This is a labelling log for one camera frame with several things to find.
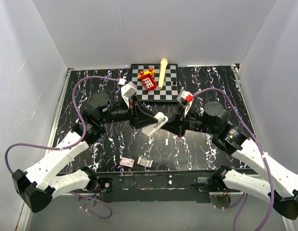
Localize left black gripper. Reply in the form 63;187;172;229
100;95;159;130

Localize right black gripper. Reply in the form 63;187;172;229
159;105;217;138

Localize white plastic stapler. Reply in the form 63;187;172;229
142;112;168;137

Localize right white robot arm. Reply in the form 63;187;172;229
160;102;298;220

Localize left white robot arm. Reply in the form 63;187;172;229
12;92;163;213

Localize red toy brick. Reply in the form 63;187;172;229
140;74;157;91

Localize black white chessboard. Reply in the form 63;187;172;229
129;63;180;103

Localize yellow toy piece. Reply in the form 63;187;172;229
137;67;155;79

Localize red white staple box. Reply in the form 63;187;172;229
120;157;135;168

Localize cream toy microphone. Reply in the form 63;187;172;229
158;58;168;90

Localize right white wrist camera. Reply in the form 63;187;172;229
177;90;194;117

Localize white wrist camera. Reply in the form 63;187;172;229
118;78;137;108
177;90;194;117

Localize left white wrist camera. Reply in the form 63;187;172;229
118;78;137;108

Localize black base frame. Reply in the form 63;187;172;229
88;170;230;203

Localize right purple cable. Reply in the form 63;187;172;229
192;88;276;231

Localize purple cable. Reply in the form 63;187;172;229
192;88;276;231
4;76;124;219

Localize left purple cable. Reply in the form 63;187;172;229
4;76;124;219

